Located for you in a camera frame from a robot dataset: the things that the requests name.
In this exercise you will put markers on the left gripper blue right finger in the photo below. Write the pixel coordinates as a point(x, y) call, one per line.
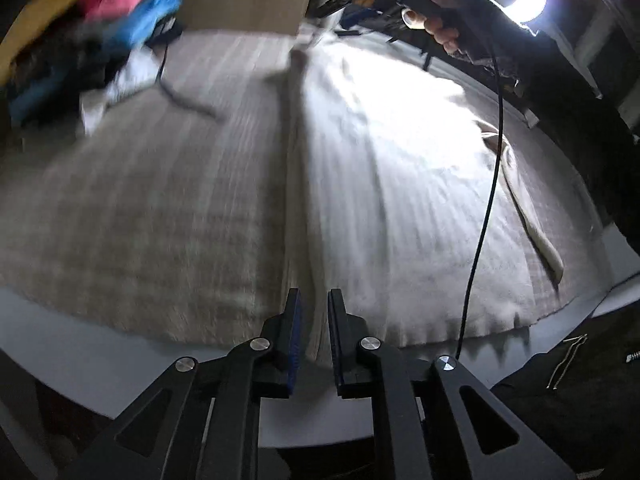
point(352, 379)

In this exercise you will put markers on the cream knitted sweater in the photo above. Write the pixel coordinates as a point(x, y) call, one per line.
point(406, 200)

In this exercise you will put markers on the beige plaid table mat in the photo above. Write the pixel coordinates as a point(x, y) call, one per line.
point(173, 224)

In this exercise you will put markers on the blue folded garment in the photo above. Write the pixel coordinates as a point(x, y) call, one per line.
point(148, 24)

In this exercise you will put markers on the right gloved hand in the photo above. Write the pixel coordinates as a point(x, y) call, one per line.
point(474, 31)

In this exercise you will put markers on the small orange wooden board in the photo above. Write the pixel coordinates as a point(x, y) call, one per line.
point(28, 26)

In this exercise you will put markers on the dark folded garments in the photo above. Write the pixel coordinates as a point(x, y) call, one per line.
point(47, 77)

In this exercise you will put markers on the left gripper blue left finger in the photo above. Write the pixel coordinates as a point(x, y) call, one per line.
point(286, 346)

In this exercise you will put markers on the white folded garment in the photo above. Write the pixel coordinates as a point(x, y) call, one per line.
point(138, 74)

